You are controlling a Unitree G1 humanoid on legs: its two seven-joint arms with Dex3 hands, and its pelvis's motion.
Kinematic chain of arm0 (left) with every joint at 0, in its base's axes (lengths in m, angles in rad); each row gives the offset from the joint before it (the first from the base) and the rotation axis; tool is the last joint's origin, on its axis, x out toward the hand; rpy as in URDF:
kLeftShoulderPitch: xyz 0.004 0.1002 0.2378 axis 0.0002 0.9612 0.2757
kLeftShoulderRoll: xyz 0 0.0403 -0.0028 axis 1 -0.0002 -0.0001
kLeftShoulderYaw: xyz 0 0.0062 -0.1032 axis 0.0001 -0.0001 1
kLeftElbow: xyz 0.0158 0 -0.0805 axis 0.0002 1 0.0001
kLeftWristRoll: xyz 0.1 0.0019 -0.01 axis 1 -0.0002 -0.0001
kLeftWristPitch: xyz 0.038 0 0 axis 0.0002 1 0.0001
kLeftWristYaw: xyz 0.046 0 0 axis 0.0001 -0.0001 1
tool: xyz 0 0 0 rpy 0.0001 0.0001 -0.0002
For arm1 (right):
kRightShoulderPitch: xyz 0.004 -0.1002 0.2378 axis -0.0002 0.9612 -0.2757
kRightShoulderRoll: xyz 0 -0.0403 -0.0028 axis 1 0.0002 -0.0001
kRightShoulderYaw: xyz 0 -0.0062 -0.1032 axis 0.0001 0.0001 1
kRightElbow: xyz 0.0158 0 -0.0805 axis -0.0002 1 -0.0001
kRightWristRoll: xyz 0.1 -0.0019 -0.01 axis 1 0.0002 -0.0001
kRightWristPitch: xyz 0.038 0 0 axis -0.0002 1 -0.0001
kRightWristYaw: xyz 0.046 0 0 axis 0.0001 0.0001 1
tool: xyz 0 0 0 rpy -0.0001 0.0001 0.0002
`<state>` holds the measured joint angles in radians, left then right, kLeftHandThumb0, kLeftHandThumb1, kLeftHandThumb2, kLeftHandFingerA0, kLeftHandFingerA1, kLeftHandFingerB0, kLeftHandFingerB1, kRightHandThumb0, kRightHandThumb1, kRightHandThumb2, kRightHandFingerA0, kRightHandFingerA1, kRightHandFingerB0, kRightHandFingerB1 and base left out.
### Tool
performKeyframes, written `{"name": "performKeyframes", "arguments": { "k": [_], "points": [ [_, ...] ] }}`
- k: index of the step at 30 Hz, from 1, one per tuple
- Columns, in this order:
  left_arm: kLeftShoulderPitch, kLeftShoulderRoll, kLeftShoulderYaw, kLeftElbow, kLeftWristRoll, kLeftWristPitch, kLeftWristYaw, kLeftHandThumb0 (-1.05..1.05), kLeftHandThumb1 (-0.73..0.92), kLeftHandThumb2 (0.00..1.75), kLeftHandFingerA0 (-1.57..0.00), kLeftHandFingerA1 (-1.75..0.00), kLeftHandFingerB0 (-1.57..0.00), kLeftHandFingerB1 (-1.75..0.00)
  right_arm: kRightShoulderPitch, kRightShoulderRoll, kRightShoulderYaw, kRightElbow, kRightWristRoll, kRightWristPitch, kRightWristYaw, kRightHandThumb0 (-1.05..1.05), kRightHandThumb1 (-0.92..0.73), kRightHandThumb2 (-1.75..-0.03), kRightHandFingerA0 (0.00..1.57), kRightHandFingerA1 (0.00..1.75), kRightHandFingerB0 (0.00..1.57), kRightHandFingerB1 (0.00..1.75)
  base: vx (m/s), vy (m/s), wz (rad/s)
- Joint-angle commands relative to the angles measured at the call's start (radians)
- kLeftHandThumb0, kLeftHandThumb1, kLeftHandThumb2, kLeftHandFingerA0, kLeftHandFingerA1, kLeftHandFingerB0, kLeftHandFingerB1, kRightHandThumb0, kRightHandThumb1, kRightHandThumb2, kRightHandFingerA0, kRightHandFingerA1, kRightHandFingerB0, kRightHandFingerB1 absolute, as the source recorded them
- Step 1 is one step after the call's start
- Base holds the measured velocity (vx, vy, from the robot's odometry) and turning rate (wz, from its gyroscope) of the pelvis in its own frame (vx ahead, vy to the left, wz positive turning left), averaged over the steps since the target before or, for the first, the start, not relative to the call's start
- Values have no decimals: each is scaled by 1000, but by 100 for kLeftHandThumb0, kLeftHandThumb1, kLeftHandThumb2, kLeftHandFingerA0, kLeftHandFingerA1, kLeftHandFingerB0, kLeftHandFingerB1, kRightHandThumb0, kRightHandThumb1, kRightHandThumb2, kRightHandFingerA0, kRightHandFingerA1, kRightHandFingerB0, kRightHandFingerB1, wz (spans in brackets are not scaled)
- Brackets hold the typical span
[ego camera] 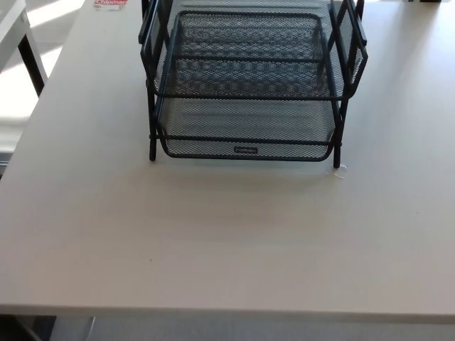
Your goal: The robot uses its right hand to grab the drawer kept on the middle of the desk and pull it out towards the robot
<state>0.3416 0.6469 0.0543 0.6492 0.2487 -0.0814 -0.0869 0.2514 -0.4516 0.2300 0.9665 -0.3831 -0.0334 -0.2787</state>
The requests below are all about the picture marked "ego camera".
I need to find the black metal organizer frame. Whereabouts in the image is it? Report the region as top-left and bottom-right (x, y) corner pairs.
(137, 0), (368, 170)

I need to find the black mesh tray with label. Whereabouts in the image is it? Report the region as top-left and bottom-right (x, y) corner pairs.
(160, 10), (338, 161)

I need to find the silver desk leg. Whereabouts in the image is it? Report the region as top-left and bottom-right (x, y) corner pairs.
(82, 315), (97, 341)

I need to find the red white printed pack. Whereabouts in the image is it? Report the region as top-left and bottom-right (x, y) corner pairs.
(92, 0), (128, 11)

